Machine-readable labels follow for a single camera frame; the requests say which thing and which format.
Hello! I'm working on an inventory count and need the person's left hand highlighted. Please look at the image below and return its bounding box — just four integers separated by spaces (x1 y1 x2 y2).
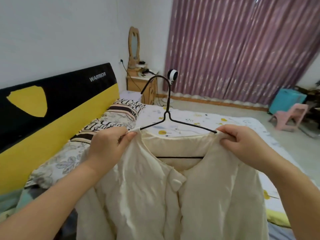
85 126 137 175

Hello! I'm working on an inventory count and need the person's right hand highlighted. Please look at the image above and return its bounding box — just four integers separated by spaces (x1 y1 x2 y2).
215 124 275 172

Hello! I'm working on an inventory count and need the cream padded jacket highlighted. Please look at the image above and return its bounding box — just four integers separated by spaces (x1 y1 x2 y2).
75 128 269 240

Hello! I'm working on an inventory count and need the black wire hanger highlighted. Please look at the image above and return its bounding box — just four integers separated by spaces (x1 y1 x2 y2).
140 75 218 160

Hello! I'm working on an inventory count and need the person's left forearm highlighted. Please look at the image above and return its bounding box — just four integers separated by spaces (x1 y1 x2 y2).
0 161 102 240

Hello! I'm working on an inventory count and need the person's right forearm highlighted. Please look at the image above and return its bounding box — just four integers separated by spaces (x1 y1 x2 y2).
261 157 320 240

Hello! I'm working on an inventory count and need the black white printed pillow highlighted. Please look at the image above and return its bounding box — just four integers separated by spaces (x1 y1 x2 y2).
25 118 137 189
106 98 146 123

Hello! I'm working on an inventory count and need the pink plastic chair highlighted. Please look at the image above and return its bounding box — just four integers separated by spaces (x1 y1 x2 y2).
269 103 309 132

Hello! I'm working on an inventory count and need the white leaf print quilt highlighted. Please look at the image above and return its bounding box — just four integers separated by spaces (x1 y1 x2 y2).
136 105 320 228

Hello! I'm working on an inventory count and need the white nightstand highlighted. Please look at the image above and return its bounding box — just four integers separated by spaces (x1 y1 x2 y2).
119 90 143 100

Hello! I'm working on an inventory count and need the yellow black bed headboard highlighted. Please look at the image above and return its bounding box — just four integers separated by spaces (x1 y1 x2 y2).
0 63 120 195

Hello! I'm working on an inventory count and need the wooden cabinet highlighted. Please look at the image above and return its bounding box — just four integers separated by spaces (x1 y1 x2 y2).
126 68 158 105

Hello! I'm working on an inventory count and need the grey bed sheet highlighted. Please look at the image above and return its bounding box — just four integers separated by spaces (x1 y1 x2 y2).
267 221 297 240

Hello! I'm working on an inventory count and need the white standing fan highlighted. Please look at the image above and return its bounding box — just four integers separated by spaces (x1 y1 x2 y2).
161 69 179 106

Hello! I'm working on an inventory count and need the purple curtain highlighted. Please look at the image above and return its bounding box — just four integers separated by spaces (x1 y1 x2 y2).
162 0 320 105

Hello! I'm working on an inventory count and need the wooden framed mirror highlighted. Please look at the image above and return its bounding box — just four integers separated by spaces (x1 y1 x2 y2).
128 26 141 69

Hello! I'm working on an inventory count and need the black power cable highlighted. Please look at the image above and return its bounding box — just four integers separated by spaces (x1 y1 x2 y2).
121 61 146 104

